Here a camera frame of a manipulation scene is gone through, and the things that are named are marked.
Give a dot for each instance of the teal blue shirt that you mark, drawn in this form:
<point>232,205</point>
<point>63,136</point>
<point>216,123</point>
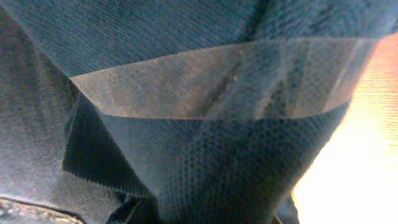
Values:
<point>177,111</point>

